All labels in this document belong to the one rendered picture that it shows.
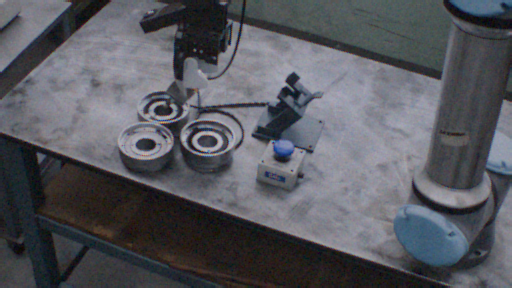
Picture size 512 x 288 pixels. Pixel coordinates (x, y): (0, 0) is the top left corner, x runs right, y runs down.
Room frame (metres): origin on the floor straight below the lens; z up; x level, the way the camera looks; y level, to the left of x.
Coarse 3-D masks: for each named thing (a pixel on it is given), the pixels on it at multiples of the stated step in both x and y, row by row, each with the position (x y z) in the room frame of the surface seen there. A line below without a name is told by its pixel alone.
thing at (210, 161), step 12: (204, 120) 1.01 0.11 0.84; (216, 120) 1.01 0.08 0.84; (204, 132) 0.99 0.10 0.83; (228, 132) 0.99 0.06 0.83; (180, 144) 0.94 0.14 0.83; (204, 144) 0.98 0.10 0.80; (216, 144) 0.97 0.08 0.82; (192, 156) 0.91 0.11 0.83; (204, 156) 0.91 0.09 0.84; (216, 156) 0.91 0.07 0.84; (228, 156) 0.93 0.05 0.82
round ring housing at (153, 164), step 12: (132, 132) 0.96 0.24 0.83; (156, 132) 0.97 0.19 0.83; (168, 132) 0.96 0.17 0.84; (120, 144) 0.92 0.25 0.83; (132, 144) 0.93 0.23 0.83; (144, 144) 0.95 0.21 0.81; (156, 144) 0.94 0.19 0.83; (168, 144) 0.94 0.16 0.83; (120, 156) 0.90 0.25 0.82; (132, 156) 0.88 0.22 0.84; (156, 156) 0.89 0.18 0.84; (168, 156) 0.91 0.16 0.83; (132, 168) 0.89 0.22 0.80; (144, 168) 0.88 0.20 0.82; (156, 168) 0.90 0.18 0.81
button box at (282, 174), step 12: (264, 156) 0.92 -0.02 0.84; (276, 156) 0.92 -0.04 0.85; (288, 156) 0.92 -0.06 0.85; (300, 156) 0.93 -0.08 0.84; (264, 168) 0.90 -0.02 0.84; (276, 168) 0.89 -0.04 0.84; (288, 168) 0.90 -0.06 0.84; (300, 168) 0.93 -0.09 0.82; (264, 180) 0.90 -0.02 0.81; (276, 180) 0.89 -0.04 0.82; (288, 180) 0.88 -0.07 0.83
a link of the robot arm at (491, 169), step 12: (492, 144) 0.81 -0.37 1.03; (504, 144) 0.81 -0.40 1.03; (492, 156) 0.77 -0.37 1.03; (504, 156) 0.78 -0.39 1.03; (492, 168) 0.75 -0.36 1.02; (504, 168) 0.76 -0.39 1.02; (492, 180) 0.74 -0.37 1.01; (504, 180) 0.76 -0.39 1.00; (492, 192) 0.73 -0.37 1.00; (504, 192) 0.76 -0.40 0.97; (492, 216) 0.77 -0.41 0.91
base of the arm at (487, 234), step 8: (496, 216) 0.78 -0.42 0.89; (488, 224) 0.77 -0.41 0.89; (480, 232) 0.76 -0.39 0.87; (488, 232) 0.77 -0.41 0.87; (480, 240) 0.76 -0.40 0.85; (488, 240) 0.77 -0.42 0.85; (472, 248) 0.75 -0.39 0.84; (480, 248) 0.76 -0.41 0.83; (488, 248) 0.76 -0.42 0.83; (464, 256) 0.74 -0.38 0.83; (472, 256) 0.75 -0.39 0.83; (480, 256) 0.75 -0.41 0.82; (456, 264) 0.74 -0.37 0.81; (464, 264) 0.74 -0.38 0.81; (472, 264) 0.74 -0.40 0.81
